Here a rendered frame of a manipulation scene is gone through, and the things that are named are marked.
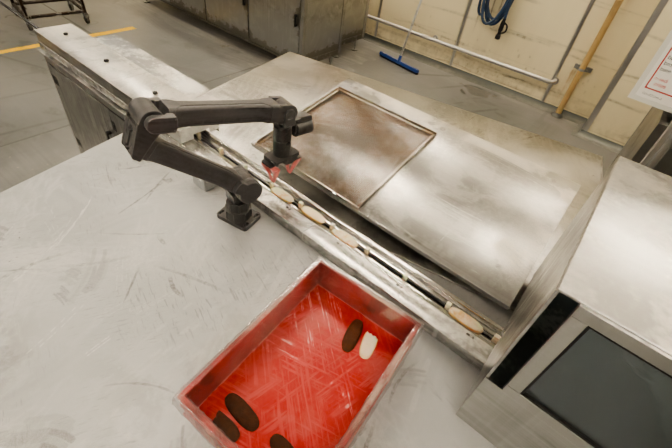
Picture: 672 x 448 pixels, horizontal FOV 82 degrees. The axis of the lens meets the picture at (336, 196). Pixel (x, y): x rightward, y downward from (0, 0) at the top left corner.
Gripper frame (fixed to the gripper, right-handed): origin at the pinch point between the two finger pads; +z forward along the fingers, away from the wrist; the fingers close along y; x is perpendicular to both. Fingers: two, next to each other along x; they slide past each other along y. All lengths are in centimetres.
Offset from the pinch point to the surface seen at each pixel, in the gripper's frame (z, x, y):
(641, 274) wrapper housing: -37, -90, -9
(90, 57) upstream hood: 1, 123, -3
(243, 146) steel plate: 11.0, 33.6, 11.9
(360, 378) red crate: 11, -59, -31
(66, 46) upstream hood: 1, 141, -5
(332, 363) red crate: 11, -52, -33
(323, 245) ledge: 6.8, -26.9, -8.3
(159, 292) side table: 11, -5, -49
